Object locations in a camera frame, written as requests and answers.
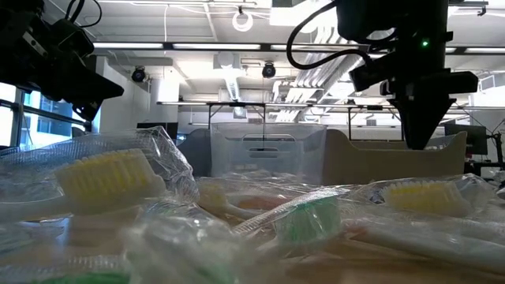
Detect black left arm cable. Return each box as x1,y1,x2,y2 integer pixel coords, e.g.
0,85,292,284
65,0,103,29

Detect ceiling light strip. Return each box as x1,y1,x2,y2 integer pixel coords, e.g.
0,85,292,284
444,47,505,54
172,43,262,50
92,42,165,50
270,43,361,51

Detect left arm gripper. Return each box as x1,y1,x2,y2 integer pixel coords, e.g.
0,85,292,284
0,37,125,121

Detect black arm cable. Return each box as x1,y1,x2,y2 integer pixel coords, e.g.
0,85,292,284
286,0,374,71
65,0,103,29

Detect dark window frame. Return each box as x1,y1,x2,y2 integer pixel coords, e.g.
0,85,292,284
0,88,94,149

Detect black computer monitor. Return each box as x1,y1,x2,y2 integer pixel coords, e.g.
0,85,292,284
444,123,489,157
136,121,179,140

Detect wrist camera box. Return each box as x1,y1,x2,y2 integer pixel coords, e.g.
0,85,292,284
50,17,95,60
349,54,399,95

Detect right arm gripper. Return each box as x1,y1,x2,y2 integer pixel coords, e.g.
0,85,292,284
380,49,479,150

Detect light grey plastic bin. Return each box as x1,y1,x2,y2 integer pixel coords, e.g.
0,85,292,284
322,129,469,186

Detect white cable ring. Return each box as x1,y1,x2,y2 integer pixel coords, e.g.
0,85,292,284
231,10,254,33

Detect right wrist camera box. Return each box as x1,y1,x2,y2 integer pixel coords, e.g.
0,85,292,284
349,54,399,95

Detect black framed workbench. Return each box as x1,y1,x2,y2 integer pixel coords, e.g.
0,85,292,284
156,100,403,141

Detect orange wrapped toothbrush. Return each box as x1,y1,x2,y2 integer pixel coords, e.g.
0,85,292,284
0,125,200,224
354,173,496,222

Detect clear plastic bin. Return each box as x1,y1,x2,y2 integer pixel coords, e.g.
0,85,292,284
210,121,327,186

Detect white ventilation duct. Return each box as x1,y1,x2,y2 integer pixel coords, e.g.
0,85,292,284
212,50,245,102

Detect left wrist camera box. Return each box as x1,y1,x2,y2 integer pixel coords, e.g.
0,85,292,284
50,17,95,60

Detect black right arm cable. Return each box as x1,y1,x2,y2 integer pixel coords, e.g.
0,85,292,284
286,0,374,71

